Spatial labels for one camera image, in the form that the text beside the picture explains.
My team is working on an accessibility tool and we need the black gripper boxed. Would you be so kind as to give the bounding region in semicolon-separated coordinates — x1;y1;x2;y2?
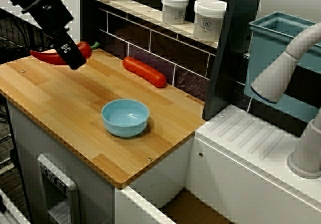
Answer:
22;0;88;71

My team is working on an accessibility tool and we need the red toy chili pepper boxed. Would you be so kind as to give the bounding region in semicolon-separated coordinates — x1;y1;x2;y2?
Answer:
29;41;101;66

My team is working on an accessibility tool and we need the light blue bowl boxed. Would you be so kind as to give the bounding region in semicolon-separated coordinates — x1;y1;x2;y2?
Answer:
101;98;150;138

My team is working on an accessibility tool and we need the dark tiled backsplash with shelf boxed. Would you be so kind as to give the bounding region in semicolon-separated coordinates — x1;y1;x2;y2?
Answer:
80;0;227;104

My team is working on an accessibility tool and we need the orange-red toy sausage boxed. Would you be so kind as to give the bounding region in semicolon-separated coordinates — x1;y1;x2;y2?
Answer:
122;56;168;89

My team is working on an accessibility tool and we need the dark grey upright panel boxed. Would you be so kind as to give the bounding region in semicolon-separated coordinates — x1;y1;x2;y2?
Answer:
201;0;265;122

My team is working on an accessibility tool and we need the teal plastic bin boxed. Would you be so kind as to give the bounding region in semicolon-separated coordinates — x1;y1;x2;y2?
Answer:
243;11;321;125

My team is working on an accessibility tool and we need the grey curved faucet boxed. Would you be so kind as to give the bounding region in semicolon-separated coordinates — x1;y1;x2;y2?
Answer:
250;21;321;180

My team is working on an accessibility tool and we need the white toy kitchen cabinet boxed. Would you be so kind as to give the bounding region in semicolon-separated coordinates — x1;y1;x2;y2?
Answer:
6;100;321;224

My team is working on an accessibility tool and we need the aluminium frame rail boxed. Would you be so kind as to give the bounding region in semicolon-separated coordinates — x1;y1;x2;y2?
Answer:
0;188;29;224

